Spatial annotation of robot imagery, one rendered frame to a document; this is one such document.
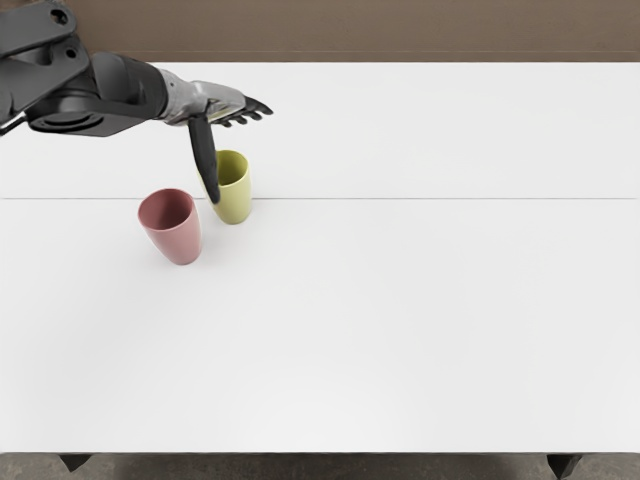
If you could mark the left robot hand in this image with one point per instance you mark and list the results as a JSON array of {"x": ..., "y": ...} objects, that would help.
[{"x": 200, "y": 100}]

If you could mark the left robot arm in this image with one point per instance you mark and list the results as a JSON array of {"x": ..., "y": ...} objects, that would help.
[{"x": 75, "y": 95}]

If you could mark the yellow-green cup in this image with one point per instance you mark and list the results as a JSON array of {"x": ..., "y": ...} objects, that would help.
[{"x": 235, "y": 195}]

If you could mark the pink cup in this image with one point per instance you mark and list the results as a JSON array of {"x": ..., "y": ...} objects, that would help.
[{"x": 175, "y": 235}]

